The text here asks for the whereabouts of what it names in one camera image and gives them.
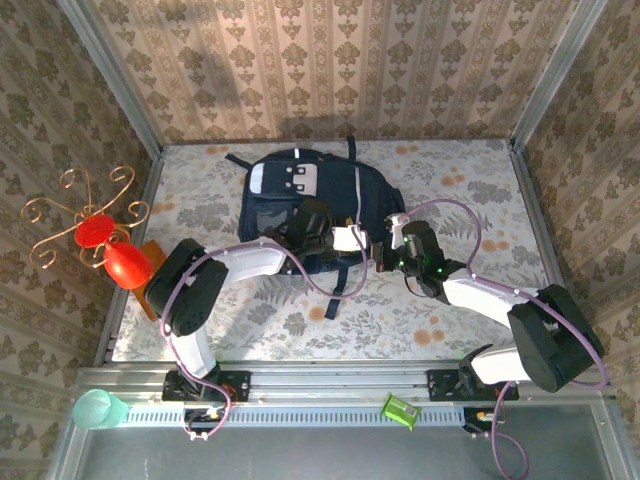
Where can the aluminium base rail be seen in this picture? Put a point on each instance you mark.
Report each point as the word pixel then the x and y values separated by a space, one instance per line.
pixel 340 377

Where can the grey metal panel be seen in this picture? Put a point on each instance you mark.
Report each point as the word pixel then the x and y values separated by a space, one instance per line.
pixel 325 455

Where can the teal plastic cup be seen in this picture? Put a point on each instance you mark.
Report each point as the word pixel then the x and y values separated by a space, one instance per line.
pixel 92 407

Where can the red vase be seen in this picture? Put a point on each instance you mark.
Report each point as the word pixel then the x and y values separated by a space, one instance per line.
pixel 125 265

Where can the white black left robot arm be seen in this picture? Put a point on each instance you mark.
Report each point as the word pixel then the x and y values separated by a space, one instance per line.
pixel 250 262

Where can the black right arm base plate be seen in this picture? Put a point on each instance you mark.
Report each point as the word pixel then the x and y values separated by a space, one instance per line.
pixel 442 385

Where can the floral patterned tablecloth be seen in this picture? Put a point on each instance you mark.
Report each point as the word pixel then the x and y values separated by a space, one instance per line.
pixel 375 340

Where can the small green clip block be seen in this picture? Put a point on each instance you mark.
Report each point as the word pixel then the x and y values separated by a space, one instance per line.
pixel 400 410

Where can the aluminium side rail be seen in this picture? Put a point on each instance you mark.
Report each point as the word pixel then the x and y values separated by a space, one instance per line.
pixel 535 200
pixel 150 190

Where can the aluminium corner post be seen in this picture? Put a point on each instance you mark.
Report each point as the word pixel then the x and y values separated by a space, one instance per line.
pixel 555 75
pixel 110 75

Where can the brown wooden block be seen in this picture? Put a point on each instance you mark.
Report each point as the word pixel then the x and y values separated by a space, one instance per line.
pixel 150 280

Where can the navy blue backpack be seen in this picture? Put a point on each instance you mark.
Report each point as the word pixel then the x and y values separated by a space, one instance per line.
pixel 330 185

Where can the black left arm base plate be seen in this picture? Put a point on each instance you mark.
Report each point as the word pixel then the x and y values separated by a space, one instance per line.
pixel 235 385

